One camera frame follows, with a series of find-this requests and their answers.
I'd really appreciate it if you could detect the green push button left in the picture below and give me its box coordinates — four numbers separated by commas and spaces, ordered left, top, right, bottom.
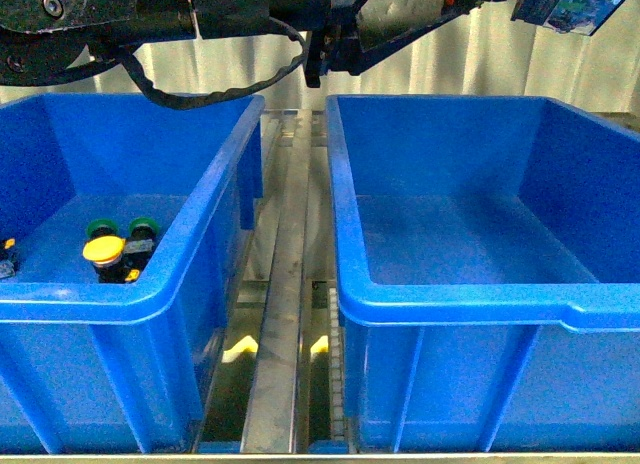
86, 218, 118, 241

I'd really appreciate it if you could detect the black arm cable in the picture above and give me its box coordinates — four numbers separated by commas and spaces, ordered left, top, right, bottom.
117, 16, 309, 111

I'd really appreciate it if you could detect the blue plastic bin left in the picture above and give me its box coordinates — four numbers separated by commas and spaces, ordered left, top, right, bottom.
1, 94, 264, 454

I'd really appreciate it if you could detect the metal centre conveyor rail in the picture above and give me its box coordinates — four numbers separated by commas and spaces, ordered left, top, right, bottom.
240, 110, 313, 455

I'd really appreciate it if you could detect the blue plastic bin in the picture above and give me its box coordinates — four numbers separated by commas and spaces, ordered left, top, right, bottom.
1, 94, 264, 454
326, 95, 639, 453

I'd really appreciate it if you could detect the green push button right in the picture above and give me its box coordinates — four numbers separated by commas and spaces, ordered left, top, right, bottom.
124, 217, 159, 270

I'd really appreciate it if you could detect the blue plastic bin right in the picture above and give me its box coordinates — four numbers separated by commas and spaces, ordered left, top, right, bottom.
326, 95, 639, 453

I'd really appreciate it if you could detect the green mushroom push button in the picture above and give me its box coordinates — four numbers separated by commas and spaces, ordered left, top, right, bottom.
0, 238, 20, 279

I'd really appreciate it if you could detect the yellow mushroom push button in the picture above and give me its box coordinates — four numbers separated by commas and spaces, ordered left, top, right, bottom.
82, 235, 141, 284

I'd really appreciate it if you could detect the white roller track strip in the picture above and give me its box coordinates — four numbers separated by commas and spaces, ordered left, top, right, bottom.
328, 283, 348, 442

